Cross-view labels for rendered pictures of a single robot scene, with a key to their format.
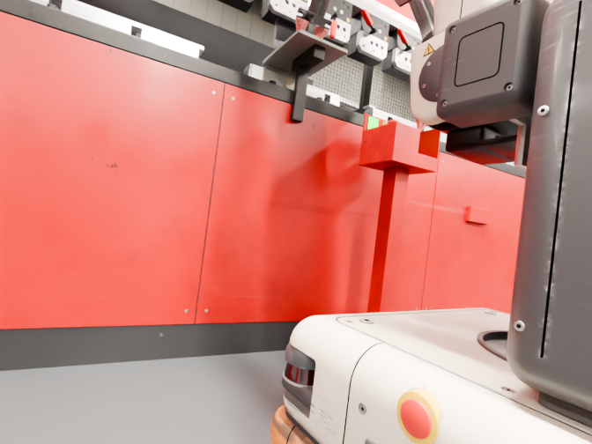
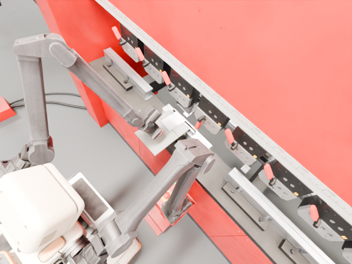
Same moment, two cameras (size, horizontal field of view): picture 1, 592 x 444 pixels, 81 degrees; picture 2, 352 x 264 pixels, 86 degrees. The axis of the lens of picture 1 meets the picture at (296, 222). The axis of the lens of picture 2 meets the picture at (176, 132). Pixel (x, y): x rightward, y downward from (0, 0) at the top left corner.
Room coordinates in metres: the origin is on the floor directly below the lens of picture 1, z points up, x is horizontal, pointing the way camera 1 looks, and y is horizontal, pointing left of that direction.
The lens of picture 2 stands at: (0.99, -0.47, 1.96)
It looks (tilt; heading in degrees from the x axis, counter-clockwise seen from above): 60 degrees down; 63
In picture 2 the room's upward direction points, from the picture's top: 15 degrees clockwise
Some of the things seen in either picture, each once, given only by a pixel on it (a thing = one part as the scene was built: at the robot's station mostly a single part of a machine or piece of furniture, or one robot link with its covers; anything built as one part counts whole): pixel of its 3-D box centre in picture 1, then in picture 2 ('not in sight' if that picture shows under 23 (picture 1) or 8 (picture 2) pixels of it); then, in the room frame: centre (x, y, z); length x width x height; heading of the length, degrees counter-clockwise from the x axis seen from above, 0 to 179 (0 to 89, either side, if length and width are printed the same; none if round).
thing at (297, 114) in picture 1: (304, 86); not in sight; (1.13, 0.03, 0.88); 0.14 x 0.04 x 0.22; 29
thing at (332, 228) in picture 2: not in sight; (330, 216); (1.67, -0.56, 1.26); 0.15 x 0.09 x 0.17; 119
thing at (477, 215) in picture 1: (477, 215); not in sight; (1.66, -0.86, 0.59); 0.15 x 0.02 x 0.07; 119
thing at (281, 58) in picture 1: (302, 57); (162, 131); (1.17, 0.05, 1.00); 0.26 x 0.18 x 0.01; 29
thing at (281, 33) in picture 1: (286, 37); (184, 105); (1.30, 0.12, 1.13); 0.10 x 0.02 x 0.10; 119
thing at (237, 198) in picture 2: not in sight; (244, 205); (1.54, -0.44, 0.89); 0.30 x 0.05 x 0.03; 119
